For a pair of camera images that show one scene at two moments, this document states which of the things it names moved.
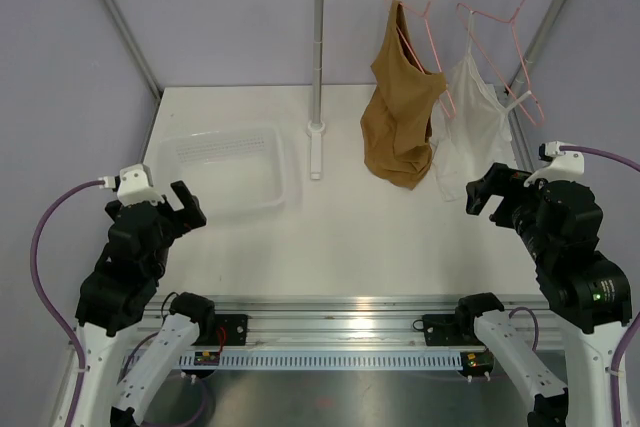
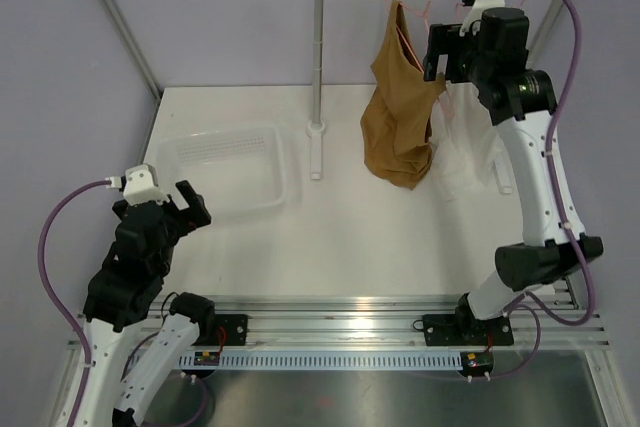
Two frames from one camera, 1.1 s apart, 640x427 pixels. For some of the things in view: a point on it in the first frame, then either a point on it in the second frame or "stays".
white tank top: (471, 125) stays
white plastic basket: (232, 172) stays
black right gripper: (499, 179) → (446, 40)
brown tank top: (395, 127) stays
